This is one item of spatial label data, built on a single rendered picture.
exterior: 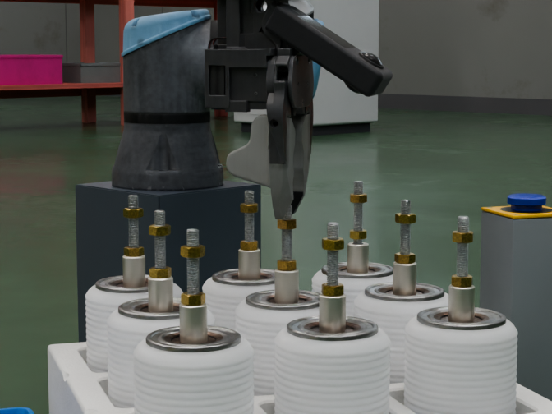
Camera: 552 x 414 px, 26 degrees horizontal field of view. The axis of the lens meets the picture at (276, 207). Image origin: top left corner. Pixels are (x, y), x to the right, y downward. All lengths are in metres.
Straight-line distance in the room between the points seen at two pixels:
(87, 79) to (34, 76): 0.40
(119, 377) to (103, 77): 6.66
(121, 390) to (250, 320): 0.13
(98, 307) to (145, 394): 0.23
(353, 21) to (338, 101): 0.47
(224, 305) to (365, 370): 0.25
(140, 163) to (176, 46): 0.16
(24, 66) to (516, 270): 6.22
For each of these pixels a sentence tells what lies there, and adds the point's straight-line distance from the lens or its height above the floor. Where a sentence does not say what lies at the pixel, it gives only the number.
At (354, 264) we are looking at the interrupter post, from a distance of 1.24.
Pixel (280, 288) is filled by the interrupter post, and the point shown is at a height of 0.26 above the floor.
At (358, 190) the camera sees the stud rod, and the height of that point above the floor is 0.34.
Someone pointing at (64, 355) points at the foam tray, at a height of 0.18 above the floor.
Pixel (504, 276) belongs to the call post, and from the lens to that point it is 1.25.
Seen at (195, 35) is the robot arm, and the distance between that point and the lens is 1.57.
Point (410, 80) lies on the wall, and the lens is 9.88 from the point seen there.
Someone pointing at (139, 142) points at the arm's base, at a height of 0.36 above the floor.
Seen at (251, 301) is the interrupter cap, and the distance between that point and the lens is 1.09.
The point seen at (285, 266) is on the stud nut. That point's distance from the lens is 1.09.
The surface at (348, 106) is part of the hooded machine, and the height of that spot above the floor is 0.16.
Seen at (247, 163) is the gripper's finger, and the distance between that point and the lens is 1.06.
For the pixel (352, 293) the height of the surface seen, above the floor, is 0.24.
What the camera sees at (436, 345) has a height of 0.24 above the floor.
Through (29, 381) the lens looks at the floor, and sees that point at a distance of 1.80.
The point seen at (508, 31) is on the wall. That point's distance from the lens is 9.32.
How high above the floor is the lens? 0.48
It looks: 7 degrees down
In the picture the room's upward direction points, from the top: straight up
